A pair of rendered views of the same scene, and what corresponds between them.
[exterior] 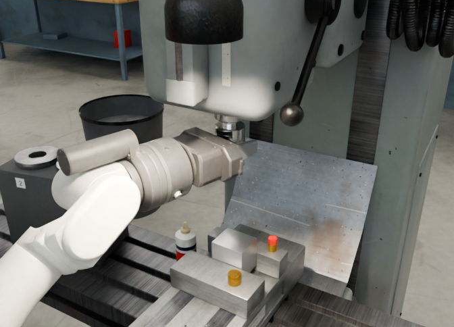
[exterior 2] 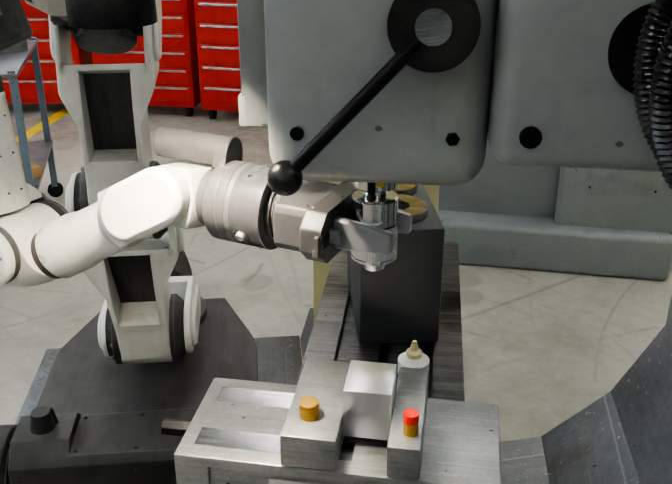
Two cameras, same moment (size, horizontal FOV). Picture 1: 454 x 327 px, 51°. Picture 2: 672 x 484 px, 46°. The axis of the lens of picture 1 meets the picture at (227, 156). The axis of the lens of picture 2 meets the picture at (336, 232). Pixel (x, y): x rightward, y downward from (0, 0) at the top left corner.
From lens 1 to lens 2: 0.77 m
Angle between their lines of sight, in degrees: 61
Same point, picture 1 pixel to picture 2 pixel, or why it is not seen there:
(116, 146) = (201, 146)
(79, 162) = (161, 144)
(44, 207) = not seen: hidden behind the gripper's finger
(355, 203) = not seen: outside the picture
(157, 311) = (257, 389)
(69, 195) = not seen: hidden behind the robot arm
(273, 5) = (278, 12)
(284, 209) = (633, 461)
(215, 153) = (297, 212)
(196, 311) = (274, 418)
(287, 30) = (326, 56)
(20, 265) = (88, 211)
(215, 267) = (331, 391)
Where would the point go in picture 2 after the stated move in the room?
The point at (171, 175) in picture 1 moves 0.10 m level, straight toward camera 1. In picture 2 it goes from (229, 205) to (134, 224)
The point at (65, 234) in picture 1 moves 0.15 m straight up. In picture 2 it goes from (102, 198) to (85, 61)
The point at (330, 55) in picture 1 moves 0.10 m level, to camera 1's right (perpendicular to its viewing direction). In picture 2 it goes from (497, 138) to (577, 178)
